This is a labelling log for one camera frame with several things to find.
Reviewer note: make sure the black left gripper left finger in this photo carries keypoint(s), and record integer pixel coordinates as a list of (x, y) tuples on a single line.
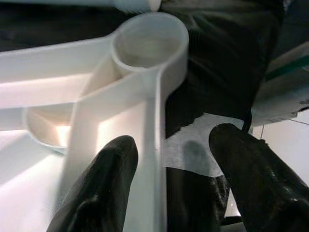
[(101, 188)]

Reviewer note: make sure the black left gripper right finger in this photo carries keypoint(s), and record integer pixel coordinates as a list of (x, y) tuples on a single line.
[(265, 183)]

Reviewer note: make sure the white plastic table top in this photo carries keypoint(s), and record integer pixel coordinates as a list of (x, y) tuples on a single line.
[(60, 55)]

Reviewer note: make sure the white fabric patch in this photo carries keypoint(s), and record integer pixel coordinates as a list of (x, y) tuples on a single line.
[(176, 154)]

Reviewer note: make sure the white teal printed box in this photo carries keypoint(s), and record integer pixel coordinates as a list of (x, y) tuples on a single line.
[(282, 96)]

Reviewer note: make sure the black table cloth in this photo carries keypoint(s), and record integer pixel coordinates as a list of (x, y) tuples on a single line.
[(217, 72)]

